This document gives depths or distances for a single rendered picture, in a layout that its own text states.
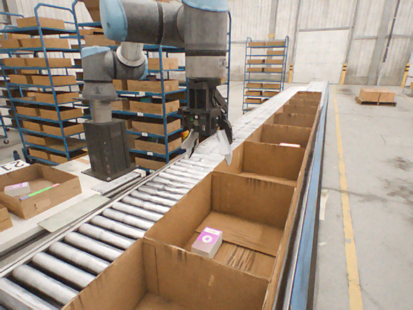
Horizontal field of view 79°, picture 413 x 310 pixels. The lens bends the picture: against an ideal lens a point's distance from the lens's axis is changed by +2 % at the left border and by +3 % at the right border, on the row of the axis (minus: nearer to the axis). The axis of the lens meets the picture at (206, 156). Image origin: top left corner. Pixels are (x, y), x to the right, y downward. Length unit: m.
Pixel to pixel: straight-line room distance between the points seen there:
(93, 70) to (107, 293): 1.19
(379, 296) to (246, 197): 1.43
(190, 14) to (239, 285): 0.53
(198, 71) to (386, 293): 1.95
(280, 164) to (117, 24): 0.91
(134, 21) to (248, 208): 0.66
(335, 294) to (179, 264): 1.55
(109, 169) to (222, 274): 1.18
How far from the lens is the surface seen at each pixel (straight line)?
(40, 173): 1.78
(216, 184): 0.90
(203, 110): 0.55
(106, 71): 1.54
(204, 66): 0.53
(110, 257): 1.05
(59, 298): 0.98
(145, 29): 0.62
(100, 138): 1.55
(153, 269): 0.64
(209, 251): 0.72
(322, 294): 1.99
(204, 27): 0.54
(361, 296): 2.09
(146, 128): 2.56
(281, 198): 0.85
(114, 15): 0.61
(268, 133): 1.60
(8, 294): 0.98
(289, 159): 1.21
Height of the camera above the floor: 1.42
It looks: 21 degrees down
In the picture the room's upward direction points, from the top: straight up
